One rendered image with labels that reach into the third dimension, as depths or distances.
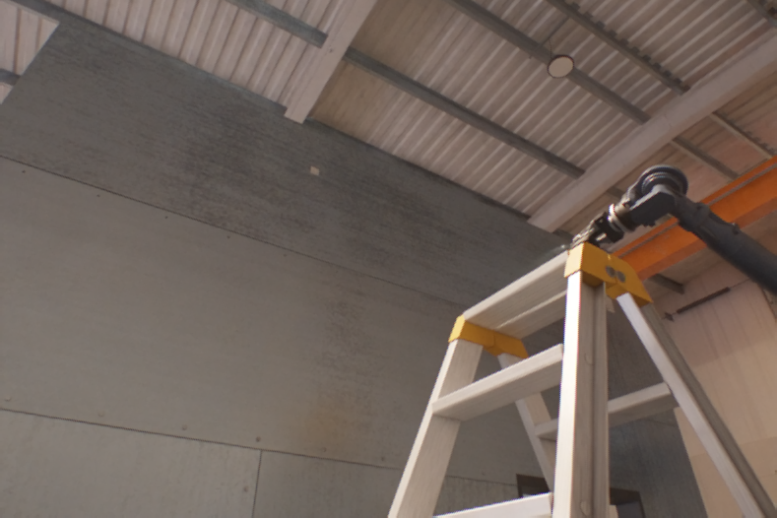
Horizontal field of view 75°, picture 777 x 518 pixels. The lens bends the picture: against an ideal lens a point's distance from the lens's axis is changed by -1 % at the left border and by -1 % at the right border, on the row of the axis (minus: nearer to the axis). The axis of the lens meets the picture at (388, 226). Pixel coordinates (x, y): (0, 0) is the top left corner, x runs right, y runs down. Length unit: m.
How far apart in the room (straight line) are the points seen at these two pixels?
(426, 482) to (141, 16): 7.48
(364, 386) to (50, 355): 0.75
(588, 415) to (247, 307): 0.92
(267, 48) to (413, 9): 2.12
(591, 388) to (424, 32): 6.99
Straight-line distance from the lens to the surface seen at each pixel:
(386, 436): 1.48
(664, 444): 2.42
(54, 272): 1.37
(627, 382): 2.38
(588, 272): 0.93
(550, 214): 9.91
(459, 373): 1.07
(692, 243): 9.51
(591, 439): 0.77
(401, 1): 7.36
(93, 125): 1.63
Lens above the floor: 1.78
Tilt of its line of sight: 38 degrees up
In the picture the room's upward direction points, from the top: straight up
